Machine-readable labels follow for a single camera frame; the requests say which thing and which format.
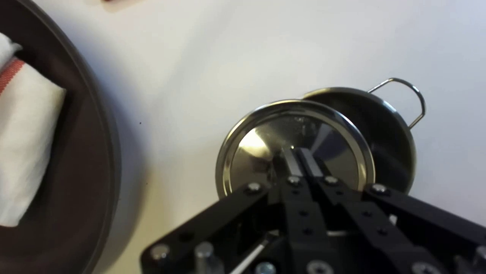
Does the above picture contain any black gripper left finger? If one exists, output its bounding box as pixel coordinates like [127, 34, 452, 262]
[140, 148, 333, 274]

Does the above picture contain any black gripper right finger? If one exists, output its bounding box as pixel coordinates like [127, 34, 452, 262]
[298, 147, 486, 274]

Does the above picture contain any silver pot lid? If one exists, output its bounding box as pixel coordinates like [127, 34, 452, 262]
[215, 98, 377, 200]

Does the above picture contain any black frying pan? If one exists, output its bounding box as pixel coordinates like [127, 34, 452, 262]
[0, 0, 122, 274]

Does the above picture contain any white folded cloth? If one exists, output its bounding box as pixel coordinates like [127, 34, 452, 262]
[0, 32, 69, 229]

